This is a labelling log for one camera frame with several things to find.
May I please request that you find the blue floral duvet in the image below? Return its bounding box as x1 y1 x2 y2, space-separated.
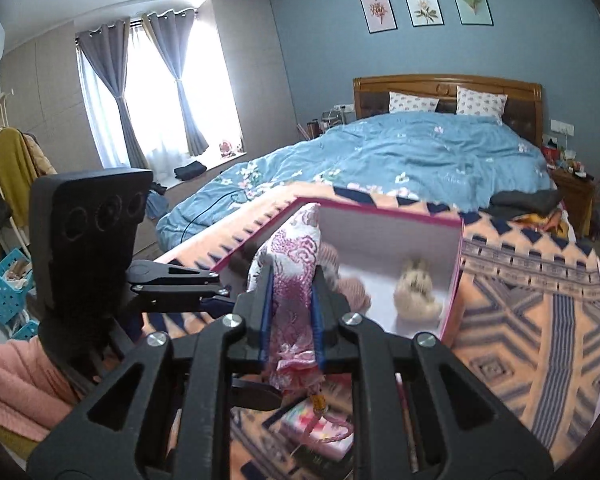
156 111 556 251

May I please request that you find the wooden headboard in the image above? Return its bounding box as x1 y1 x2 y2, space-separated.
352 75 544 148

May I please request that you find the black folded cloth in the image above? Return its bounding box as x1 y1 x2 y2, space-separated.
174 161 206 181

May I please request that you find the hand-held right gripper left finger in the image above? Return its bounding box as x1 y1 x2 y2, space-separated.
27 262 281 480

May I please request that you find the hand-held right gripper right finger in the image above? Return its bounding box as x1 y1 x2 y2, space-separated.
310 267 556 480

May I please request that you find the person's left forearm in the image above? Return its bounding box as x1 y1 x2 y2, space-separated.
0 337 78 443

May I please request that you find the blue denim garment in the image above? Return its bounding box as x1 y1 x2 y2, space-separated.
147 184 169 219

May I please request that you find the framed white flower picture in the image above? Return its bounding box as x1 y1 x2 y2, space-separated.
403 0 445 27

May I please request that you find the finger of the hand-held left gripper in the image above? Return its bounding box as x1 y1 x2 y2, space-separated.
130 282 237 319
126 259 220 284

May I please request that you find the orange patterned blanket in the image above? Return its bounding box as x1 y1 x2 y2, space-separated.
140 182 600 480

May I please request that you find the dark grey folded garment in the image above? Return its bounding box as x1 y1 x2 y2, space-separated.
489 189 565 220

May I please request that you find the yellow patterned cloth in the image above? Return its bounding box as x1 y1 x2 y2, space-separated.
514 209 567 235

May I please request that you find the beige wardrobe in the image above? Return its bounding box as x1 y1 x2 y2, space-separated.
195 0 281 153

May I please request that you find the framed pink flower picture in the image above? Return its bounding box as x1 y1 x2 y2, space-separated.
360 0 397 34

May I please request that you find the pink patterned folding umbrella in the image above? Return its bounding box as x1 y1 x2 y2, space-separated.
246 203 353 453

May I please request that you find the pink cardboard box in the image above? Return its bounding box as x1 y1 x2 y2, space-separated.
152 195 466 348

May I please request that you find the grey curtain panel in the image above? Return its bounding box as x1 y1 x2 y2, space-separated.
147 8 211 157
76 21 150 168

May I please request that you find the framed green leaf picture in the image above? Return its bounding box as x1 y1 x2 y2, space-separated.
450 0 495 26

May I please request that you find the pink knitted plush toy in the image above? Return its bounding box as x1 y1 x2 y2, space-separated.
320 242 373 313

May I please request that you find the black cable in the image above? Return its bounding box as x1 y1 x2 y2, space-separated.
182 195 233 243

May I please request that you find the beige puffy jacket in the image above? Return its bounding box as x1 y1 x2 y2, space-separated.
22 132 58 176

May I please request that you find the beige plush bear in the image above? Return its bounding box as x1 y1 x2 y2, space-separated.
392 257 443 321

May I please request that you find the pink floral box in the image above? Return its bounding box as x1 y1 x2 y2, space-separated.
280 400 353 461

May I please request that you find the blue plastic basket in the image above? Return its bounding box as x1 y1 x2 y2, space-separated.
7 320 41 343
0 247 33 316

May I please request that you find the mustard yellow garment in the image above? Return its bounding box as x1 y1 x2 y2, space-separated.
0 127 41 261

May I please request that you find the wooden nightstand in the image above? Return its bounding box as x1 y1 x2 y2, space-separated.
550 166 597 238

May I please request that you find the white patterned pillow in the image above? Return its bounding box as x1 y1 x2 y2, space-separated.
456 86 508 123
389 91 440 114

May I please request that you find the bedside shelf with bottles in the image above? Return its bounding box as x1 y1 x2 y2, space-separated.
300 107 351 140

